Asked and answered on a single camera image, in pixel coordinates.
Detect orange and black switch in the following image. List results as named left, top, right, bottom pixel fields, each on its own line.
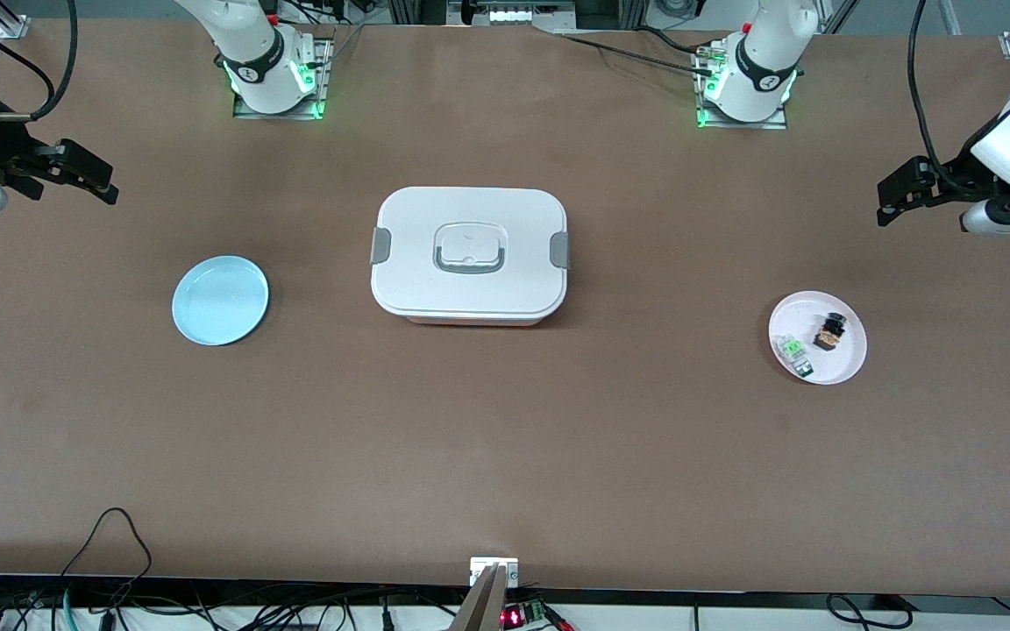
left=813, top=311, right=850, bottom=352

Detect pink round plate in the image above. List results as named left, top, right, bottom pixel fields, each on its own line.
left=768, top=290, right=868, bottom=386

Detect light blue round plate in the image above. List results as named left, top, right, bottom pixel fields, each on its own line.
left=172, top=255, right=270, bottom=346

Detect white lidded lunch box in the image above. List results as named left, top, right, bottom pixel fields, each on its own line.
left=370, top=186, right=572, bottom=327

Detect circuit board with red display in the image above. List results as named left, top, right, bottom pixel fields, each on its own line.
left=500, top=599, right=551, bottom=629

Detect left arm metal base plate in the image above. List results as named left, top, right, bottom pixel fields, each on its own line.
left=695, top=42, right=789, bottom=131

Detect green and clear switch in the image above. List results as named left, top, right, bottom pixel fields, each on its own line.
left=774, top=334, right=815, bottom=379

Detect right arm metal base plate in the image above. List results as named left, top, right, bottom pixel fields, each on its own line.
left=232, top=33, right=336, bottom=121

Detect black cable across table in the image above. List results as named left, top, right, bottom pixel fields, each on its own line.
left=556, top=28, right=718, bottom=78

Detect thin black looped cable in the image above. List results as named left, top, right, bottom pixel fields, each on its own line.
left=58, top=507, right=155, bottom=581

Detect black coiled cable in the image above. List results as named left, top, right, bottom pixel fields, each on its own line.
left=824, top=593, right=914, bottom=629

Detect white metal table bracket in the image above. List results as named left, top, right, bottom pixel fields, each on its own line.
left=469, top=557, right=520, bottom=589

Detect grey camera mount bar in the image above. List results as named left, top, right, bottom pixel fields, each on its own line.
left=451, top=564, right=511, bottom=631

